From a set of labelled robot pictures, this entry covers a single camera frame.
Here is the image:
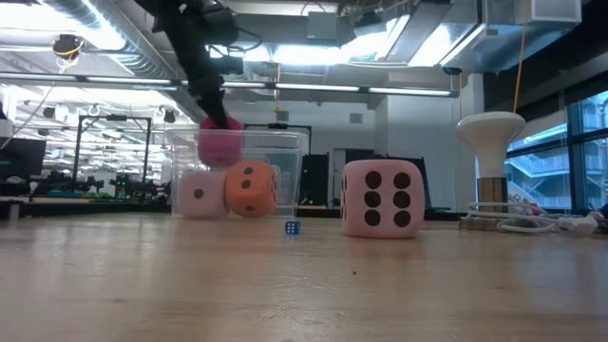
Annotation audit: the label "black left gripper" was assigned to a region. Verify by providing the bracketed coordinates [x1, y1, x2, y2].
[156, 4, 239, 131]

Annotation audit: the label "large red foam die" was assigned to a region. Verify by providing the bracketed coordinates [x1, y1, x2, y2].
[197, 116, 246, 169]

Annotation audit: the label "large light pink foam die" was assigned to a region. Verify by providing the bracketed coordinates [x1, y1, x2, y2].
[340, 159, 426, 239]
[176, 169, 230, 220]

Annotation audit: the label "large orange foam die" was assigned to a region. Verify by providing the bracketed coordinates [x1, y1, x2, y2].
[224, 160, 279, 219]

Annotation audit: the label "black background rack stand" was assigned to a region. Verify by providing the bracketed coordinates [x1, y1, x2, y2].
[73, 115, 153, 191]

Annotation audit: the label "clear plastic container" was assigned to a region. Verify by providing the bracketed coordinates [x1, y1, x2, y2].
[165, 127, 310, 221]

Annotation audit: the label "long ceiling light bar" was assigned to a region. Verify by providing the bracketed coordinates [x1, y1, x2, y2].
[220, 80, 460, 99]

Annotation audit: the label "black monitor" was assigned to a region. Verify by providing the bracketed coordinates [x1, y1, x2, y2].
[0, 137, 48, 181]

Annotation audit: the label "white mushroom lamp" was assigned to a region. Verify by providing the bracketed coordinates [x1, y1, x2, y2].
[455, 111, 527, 232]

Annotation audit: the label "black table frame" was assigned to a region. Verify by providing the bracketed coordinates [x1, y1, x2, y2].
[0, 199, 476, 222]

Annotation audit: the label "black reel with yellow cable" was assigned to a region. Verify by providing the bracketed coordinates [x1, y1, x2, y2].
[50, 33, 86, 63]

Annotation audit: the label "hanging yellow cable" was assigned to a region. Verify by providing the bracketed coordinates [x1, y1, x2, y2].
[511, 0, 530, 114]

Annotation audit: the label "white lamp cable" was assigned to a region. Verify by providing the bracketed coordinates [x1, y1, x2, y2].
[467, 199, 599, 238]

